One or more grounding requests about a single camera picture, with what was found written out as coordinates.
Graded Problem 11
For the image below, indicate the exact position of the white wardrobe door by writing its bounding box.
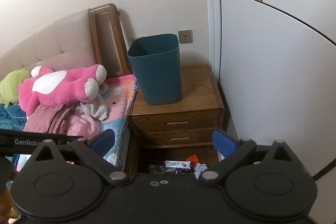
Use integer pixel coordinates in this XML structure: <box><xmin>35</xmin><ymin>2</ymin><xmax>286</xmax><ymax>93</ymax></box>
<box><xmin>208</xmin><ymin>0</ymin><xmax>335</xmax><ymax>179</ymax></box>

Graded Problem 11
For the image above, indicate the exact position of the wall power socket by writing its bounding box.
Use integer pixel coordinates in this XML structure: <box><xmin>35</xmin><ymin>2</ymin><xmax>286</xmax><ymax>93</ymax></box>
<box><xmin>131</xmin><ymin>36</ymin><xmax>145</xmax><ymax>42</ymax></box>

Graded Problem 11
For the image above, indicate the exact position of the teal plaid blanket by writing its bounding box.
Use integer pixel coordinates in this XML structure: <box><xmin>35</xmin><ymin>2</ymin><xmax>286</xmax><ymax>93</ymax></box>
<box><xmin>0</xmin><ymin>104</ymin><xmax>27</xmax><ymax>131</ymax></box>

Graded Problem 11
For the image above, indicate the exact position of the teal plastic trash bin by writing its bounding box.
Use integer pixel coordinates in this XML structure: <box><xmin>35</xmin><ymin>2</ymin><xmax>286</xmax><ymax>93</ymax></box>
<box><xmin>127</xmin><ymin>34</ymin><xmax>182</xmax><ymax>105</ymax></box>

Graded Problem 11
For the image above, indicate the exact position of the pink plush bear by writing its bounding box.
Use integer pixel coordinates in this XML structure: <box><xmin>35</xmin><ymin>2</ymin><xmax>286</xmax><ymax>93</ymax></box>
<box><xmin>18</xmin><ymin>64</ymin><xmax>107</xmax><ymax>116</ymax></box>

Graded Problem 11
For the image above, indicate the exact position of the pink patterned blanket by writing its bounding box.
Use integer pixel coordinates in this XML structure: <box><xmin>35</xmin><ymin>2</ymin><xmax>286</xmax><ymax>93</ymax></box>
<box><xmin>15</xmin><ymin>74</ymin><xmax>137</xmax><ymax>172</ymax></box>

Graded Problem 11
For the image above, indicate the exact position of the white cookie package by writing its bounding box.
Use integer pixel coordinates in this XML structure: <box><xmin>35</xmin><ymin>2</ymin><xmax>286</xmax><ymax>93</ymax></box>
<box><xmin>165</xmin><ymin>160</ymin><xmax>192</xmax><ymax>169</ymax></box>

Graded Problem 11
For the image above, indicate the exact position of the green plush toy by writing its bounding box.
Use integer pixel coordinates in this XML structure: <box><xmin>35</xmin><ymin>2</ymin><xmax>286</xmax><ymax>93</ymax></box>
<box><xmin>0</xmin><ymin>69</ymin><xmax>31</xmax><ymax>108</ymax></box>

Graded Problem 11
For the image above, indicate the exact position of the grey paper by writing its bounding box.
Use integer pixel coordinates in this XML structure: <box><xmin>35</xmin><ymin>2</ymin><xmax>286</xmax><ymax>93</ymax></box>
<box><xmin>194</xmin><ymin>162</ymin><xmax>208</xmax><ymax>180</ymax></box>

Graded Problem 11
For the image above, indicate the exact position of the orange foam fruit net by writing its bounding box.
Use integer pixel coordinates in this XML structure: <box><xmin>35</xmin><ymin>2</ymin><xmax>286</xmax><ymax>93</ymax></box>
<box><xmin>186</xmin><ymin>153</ymin><xmax>200</xmax><ymax>165</ymax></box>

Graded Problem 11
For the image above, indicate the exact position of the grey sock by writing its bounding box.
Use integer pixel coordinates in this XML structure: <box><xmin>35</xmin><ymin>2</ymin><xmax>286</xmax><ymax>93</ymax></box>
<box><xmin>75</xmin><ymin>82</ymin><xmax>109</xmax><ymax>121</ymax></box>

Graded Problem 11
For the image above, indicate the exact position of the wooden nightstand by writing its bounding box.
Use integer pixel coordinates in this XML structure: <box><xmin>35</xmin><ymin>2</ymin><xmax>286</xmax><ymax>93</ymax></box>
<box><xmin>125</xmin><ymin>65</ymin><xmax>225</xmax><ymax>173</ymax></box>

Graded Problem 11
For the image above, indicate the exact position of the mauve folded garment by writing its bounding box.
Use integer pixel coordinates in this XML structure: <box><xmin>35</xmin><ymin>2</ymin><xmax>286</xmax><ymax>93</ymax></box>
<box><xmin>23</xmin><ymin>104</ymin><xmax>74</xmax><ymax>134</ymax></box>

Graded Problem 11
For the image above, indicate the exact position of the wall switch with red dot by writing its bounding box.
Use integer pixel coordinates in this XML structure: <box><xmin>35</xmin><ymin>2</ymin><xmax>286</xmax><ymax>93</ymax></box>
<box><xmin>178</xmin><ymin>30</ymin><xmax>193</xmax><ymax>44</ymax></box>

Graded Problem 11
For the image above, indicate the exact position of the wooden headboard frame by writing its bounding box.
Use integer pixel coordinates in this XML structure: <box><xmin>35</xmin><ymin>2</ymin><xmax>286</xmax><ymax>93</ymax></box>
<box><xmin>88</xmin><ymin>3</ymin><xmax>133</xmax><ymax>78</ymax></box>

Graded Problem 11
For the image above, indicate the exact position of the person's right hand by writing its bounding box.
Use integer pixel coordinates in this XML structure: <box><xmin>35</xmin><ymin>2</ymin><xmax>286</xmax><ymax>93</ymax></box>
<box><xmin>1</xmin><ymin>178</ymin><xmax>20</xmax><ymax>219</ymax></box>

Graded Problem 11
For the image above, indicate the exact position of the beige padded headboard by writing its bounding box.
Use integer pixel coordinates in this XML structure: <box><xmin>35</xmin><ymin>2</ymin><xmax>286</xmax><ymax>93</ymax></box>
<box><xmin>1</xmin><ymin>10</ymin><xmax>96</xmax><ymax>78</ymax></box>

